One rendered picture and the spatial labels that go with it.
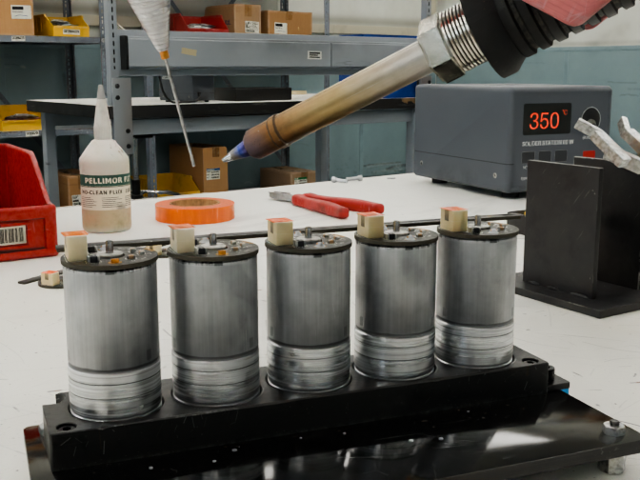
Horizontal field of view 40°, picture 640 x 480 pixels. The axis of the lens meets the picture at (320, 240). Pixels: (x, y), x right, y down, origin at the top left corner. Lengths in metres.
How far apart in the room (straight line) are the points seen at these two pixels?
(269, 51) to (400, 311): 2.81
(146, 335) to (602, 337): 0.22
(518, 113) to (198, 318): 0.56
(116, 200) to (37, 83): 4.33
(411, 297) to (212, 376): 0.06
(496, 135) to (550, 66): 5.16
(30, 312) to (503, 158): 0.46
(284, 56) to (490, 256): 2.84
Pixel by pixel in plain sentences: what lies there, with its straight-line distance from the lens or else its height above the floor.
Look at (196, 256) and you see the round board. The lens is 0.23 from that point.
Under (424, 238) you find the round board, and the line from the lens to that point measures 0.26.
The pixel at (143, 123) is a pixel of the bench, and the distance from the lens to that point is 2.88.
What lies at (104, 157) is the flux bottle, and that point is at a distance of 0.61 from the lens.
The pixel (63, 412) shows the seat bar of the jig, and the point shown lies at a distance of 0.25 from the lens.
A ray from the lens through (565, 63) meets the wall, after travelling 5.86.
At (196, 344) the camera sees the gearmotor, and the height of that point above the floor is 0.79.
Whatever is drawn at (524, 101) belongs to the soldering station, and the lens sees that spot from 0.77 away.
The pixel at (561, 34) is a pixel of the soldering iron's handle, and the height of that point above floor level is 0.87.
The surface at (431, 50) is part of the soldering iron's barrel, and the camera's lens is 0.20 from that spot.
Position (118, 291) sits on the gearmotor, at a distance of 0.23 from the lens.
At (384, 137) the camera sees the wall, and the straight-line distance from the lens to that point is 6.27.
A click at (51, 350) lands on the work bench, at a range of 0.37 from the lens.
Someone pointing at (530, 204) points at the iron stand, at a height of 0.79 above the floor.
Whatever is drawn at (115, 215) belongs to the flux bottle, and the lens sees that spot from 0.62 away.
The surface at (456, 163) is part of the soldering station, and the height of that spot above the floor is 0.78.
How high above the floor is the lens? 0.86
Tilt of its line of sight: 11 degrees down
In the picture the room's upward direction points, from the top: straight up
